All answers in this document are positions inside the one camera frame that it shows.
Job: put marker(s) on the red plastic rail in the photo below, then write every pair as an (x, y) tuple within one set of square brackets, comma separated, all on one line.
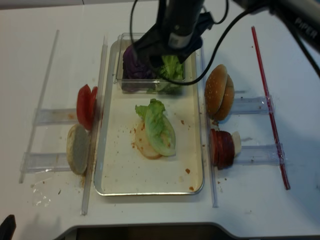
[(271, 115)]

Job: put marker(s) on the clear holder upper right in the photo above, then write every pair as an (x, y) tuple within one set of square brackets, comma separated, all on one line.
[(252, 105)]

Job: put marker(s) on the white bun half left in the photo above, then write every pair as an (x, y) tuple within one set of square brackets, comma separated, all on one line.
[(77, 149)]

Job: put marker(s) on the sesame bun top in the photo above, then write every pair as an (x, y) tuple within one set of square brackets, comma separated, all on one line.
[(214, 89)]

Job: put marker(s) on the clear holder lower left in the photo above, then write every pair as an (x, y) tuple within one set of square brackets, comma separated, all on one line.
[(44, 162)]

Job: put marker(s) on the clear holder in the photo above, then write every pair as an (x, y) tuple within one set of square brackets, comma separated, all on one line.
[(252, 105), (44, 162), (46, 117), (271, 154)]

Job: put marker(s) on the green lettuce in container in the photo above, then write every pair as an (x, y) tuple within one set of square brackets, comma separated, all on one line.
[(172, 68)]

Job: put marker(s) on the clear holder lower right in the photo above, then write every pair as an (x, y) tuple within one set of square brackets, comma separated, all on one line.
[(271, 154)]

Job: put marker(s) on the red sliced meat patties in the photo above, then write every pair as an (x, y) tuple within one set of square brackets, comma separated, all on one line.
[(223, 152)]

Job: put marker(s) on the purple cabbage leaves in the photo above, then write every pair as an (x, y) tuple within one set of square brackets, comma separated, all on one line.
[(133, 68)]

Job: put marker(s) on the black object bottom left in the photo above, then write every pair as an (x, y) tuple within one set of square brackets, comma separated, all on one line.
[(8, 227)]

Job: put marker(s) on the plain bun top behind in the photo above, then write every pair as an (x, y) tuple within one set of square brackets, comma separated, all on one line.
[(227, 101)]

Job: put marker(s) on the silver metal tray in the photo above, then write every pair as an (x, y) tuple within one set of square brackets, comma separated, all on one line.
[(121, 169)]

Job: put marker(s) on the clear holder upper left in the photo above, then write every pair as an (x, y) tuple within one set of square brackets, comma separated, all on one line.
[(46, 117)]

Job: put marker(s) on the clear rail left of tray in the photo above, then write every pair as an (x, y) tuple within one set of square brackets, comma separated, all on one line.
[(95, 129)]

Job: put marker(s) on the tomato slice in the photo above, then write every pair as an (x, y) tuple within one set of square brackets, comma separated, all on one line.
[(92, 104), (82, 107)]

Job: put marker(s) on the front tomato slice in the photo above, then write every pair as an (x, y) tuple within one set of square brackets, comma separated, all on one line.
[(82, 107)]

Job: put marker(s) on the clear plastic container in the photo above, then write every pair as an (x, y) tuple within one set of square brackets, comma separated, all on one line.
[(148, 86)]

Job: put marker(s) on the green lettuce leaf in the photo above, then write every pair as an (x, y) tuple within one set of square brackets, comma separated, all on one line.
[(159, 131)]

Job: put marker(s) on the rear tomato slice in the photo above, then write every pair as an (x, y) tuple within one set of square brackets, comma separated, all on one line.
[(92, 104)]

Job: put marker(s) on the clear rail far left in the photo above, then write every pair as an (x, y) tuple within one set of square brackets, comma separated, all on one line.
[(38, 109)]

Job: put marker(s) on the bun base on tray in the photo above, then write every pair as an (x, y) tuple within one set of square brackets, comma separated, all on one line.
[(142, 143)]

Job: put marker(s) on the white cheese slice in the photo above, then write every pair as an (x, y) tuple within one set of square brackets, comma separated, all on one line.
[(236, 139)]

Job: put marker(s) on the clear rail right of tray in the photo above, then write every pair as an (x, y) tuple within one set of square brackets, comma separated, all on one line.
[(211, 168)]

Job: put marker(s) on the clear rail of tray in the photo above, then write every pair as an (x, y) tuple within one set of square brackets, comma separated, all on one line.
[(211, 168), (95, 129)]

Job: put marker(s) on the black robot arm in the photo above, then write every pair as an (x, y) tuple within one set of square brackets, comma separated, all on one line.
[(301, 19)]

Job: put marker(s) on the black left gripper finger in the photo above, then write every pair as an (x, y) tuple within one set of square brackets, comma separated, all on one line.
[(156, 62)]

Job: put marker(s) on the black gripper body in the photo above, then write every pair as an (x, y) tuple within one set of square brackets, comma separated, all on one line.
[(177, 30)]

